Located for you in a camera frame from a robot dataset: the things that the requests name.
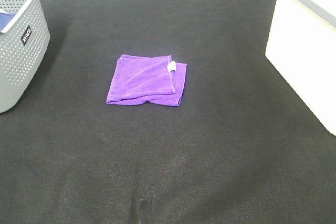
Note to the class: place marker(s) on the purple towel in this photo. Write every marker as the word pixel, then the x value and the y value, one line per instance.
pixel 138 80

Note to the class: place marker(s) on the black table cloth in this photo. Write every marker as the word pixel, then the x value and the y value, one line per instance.
pixel 241 148

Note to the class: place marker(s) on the white storage box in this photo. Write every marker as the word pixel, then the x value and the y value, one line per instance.
pixel 301 46

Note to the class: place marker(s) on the grey perforated laundry basket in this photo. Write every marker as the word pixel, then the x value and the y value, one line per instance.
pixel 24 42

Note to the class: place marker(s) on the blue cloth in basket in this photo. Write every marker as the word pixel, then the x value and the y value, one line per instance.
pixel 5 18

